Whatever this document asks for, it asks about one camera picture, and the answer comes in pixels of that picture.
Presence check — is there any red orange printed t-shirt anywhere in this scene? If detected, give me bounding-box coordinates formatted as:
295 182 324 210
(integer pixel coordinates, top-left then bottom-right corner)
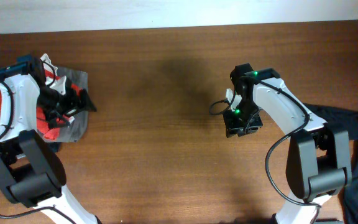
0 67 89 142

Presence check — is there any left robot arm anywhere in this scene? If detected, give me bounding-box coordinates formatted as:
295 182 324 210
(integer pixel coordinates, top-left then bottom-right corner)
0 54 99 223

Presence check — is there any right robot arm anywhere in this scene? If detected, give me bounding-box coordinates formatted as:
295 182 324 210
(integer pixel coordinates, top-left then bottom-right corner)
221 63 352 223

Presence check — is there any white Puma shirt folded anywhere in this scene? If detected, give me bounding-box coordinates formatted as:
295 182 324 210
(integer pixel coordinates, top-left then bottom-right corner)
40 54 61 87

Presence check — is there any grey folded garment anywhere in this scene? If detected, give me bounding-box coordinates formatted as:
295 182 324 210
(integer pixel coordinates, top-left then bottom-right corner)
0 65 90 144

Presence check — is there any dark folded garment bottom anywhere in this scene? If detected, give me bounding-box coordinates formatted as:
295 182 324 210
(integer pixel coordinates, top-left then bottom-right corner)
48 142 62 153

